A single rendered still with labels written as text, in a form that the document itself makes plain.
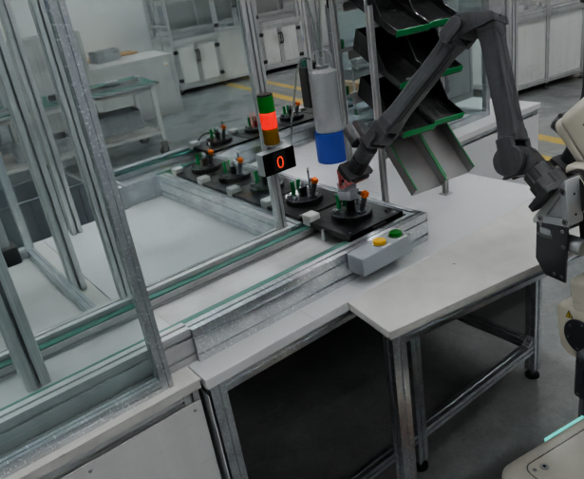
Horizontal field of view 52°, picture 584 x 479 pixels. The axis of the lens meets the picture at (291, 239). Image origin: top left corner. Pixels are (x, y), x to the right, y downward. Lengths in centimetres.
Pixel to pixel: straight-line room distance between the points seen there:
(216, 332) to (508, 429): 140
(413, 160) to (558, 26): 588
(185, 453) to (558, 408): 161
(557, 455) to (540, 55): 613
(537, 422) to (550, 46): 581
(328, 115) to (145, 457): 183
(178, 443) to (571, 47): 720
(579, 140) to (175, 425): 121
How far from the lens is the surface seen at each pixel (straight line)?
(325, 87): 286
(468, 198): 239
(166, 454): 163
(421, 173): 216
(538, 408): 271
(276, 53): 1156
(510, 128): 159
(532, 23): 762
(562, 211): 153
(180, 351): 159
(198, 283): 185
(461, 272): 187
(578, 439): 219
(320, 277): 176
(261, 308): 166
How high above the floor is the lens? 176
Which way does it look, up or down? 24 degrees down
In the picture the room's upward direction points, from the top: 9 degrees counter-clockwise
